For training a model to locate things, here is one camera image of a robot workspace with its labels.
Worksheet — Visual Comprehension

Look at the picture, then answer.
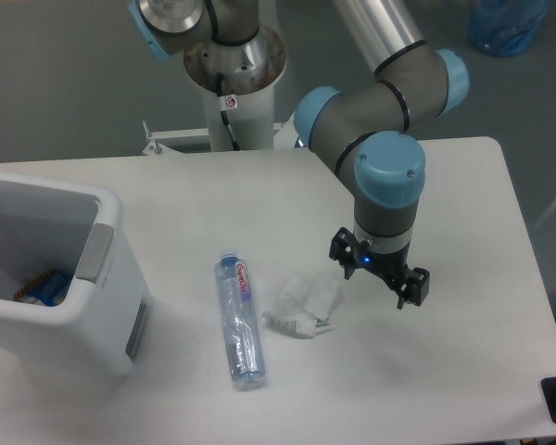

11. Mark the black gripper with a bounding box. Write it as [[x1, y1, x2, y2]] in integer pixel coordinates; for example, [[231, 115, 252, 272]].
[[329, 227, 430, 310]]

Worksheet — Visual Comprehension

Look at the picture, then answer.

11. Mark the clear plastic water bottle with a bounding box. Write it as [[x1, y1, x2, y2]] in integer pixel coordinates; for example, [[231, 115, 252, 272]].
[[214, 249, 266, 390]]

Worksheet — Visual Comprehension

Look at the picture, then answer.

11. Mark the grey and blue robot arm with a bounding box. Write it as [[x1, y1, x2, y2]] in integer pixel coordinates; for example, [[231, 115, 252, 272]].
[[129, 1, 469, 305]]

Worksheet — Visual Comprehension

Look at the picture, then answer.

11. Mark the white plastic trash can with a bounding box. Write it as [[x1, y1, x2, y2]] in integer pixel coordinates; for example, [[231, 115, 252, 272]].
[[0, 171, 152, 376]]

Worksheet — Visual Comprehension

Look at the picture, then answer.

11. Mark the blue orange trash in bin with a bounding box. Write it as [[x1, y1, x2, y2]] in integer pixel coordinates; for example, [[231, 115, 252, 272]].
[[14, 271, 71, 307]]

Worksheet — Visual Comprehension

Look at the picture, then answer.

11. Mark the middle table clamp bracket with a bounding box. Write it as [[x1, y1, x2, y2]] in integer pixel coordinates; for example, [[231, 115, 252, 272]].
[[273, 114, 306, 149]]

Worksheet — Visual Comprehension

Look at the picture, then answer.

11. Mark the table clamp bracket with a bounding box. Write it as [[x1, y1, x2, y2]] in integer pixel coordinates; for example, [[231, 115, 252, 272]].
[[142, 120, 210, 156], [273, 114, 306, 149]]

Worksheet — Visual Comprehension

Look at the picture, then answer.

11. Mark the left table clamp bracket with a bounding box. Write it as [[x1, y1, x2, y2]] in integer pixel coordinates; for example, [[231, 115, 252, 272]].
[[142, 120, 210, 156]]

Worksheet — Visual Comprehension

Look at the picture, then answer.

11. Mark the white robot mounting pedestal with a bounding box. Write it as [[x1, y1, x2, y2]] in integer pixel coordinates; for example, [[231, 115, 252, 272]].
[[183, 24, 286, 152]]

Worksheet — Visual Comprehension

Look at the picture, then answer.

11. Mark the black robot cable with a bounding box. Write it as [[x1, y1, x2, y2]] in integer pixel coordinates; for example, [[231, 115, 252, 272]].
[[215, 72, 241, 152]]

